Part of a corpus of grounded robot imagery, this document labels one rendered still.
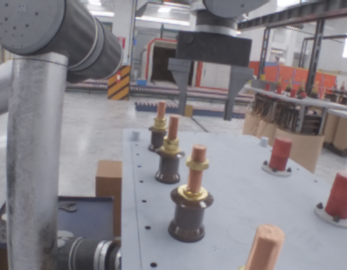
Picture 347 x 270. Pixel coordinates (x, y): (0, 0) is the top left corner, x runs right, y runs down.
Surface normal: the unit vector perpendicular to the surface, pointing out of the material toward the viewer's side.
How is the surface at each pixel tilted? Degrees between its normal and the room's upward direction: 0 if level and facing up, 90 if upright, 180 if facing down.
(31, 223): 80
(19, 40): 86
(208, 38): 90
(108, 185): 90
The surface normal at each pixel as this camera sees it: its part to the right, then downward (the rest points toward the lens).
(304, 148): 0.18, 0.29
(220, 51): -0.09, 0.26
